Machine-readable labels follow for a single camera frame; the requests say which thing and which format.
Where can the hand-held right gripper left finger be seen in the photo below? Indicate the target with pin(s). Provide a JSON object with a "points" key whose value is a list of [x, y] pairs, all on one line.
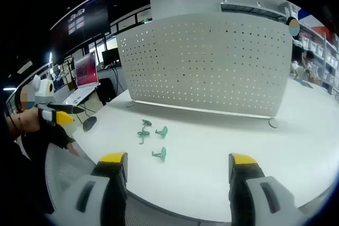
{"points": [[79, 199]]}

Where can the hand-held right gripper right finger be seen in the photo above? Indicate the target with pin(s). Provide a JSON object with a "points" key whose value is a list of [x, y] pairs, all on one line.
{"points": [[275, 202]]}

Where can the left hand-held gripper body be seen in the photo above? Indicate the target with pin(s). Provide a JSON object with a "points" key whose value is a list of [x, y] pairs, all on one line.
{"points": [[43, 89]]}

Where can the green hook assembly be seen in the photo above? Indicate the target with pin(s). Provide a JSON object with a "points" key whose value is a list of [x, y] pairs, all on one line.
{"points": [[146, 122], [143, 134]]}

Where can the grey metal hook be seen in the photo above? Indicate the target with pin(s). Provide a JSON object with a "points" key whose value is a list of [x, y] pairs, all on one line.
{"points": [[163, 132], [160, 154]]}

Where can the white perforated mounting plate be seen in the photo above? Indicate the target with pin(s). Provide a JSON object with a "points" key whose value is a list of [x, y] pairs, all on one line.
{"points": [[206, 64]]}

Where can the person's left hand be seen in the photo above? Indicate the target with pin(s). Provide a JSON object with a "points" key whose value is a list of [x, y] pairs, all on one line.
{"points": [[60, 136]]}

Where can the black computer mouse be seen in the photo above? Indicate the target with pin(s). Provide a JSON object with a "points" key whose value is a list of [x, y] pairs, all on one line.
{"points": [[89, 123]]}

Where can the white laptop red screen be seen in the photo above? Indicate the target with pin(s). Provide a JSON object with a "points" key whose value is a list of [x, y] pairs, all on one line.
{"points": [[86, 71]]}

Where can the black office chair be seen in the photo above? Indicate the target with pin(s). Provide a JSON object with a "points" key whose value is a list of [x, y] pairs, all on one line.
{"points": [[106, 91]]}

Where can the person's black shirt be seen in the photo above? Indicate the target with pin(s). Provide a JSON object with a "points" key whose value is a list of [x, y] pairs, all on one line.
{"points": [[26, 170]]}

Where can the black computer monitor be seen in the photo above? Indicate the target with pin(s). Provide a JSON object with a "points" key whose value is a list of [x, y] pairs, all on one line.
{"points": [[110, 57]]}

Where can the white square column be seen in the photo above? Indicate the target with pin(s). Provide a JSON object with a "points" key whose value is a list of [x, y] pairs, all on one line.
{"points": [[182, 2]]}

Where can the white storage shelving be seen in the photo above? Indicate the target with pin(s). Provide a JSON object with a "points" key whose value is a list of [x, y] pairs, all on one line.
{"points": [[328, 51]]}

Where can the large dark wall screen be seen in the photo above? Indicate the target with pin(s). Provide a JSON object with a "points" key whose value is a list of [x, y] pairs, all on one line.
{"points": [[79, 22]]}

